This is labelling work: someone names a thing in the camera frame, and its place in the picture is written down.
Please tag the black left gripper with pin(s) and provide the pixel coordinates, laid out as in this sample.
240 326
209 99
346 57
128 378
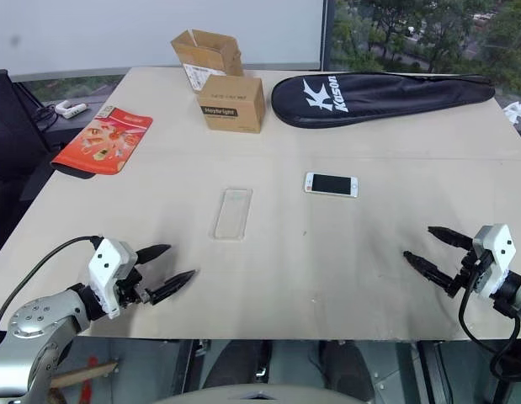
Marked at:
131 290

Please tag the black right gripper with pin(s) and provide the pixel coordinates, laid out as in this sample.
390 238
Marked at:
466 273

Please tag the white smartphone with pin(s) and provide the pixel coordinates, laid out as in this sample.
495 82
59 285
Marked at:
331 184
230 214

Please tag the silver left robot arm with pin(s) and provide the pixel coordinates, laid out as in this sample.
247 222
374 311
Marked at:
41 315

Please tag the dark rounded shape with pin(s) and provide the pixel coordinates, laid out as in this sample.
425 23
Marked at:
346 368
237 364

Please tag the red printed snack bag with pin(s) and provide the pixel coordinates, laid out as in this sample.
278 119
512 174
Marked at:
104 143

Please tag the black chair armrest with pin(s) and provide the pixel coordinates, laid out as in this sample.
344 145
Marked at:
37 181

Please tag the white crumpled paper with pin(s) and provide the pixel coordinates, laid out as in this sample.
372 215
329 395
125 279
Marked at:
517 113

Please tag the black Kason racket bag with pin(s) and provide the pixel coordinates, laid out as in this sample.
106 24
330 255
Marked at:
390 97

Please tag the closed Heybright cardboard box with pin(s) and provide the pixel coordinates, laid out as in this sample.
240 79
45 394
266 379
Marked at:
230 113

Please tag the white power strip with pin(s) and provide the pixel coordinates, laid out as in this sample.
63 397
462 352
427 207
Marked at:
70 110

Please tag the open cardboard box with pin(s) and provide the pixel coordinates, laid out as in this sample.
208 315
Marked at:
209 54

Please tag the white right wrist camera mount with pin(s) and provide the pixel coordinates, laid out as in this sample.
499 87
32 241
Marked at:
498 246

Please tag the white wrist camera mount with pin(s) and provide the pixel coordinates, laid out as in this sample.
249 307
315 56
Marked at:
104 261
498 246

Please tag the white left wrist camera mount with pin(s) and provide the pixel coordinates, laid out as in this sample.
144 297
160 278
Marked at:
104 261

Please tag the dark window frame post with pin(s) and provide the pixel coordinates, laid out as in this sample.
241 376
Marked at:
326 33

